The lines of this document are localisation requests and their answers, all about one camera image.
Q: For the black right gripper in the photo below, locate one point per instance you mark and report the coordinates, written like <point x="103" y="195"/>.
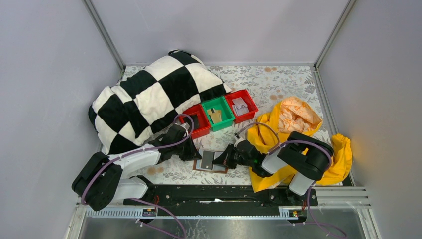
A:
<point x="232" y="157"/>

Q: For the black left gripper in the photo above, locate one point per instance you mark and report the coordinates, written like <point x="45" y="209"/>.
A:
<point x="184" y="149"/>

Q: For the grey credit card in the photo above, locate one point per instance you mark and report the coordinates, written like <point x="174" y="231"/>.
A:
<point x="207" y="160"/>

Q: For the brown leather card holder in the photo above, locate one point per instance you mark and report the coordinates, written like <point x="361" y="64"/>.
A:
<point x="216" y="168"/>

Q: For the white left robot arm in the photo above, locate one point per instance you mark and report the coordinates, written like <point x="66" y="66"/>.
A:
<point x="109" y="178"/>

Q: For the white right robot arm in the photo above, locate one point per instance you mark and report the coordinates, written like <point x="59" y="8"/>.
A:
<point x="309" y="157"/>

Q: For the black card in red bin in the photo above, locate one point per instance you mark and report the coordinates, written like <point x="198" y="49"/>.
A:
<point x="193" y="122"/>

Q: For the gold cards in green bin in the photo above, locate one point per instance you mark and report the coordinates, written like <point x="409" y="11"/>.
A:
<point x="215" y="115"/>

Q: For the white cards in red bin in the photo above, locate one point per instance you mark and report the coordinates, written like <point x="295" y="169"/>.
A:
<point x="240" y="107"/>

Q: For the left red plastic bin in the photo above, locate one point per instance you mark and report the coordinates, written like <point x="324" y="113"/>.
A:
<point x="202" y="126"/>

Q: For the red plastic bin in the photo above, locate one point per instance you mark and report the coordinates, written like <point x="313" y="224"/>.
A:
<point x="202" y="126"/>
<point x="253" y="109"/>

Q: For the green plastic bin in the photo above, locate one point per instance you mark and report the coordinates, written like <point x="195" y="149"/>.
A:
<point x="227" y="114"/>

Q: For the yellow raincoat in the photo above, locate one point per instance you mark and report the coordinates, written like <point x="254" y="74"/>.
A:
<point x="289" y="115"/>

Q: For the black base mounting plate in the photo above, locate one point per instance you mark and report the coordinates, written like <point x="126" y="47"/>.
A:
<point x="226" y="201"/>

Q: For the right red plastic bin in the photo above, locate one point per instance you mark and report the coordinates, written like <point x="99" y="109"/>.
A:
<point x="253" y="109"/>

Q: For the black white checkered blanket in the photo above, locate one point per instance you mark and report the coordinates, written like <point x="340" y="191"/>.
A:
<point x="125" y="115"/>

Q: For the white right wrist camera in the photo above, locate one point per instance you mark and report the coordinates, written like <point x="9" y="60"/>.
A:
<point x="238" y="141"/>

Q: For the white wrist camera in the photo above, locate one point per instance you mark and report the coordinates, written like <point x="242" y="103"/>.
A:
<point x="187" y="128"/>
<point x="238" y="141"/>

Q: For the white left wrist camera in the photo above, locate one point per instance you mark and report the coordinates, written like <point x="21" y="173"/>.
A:
<point x="187" y="128"/>

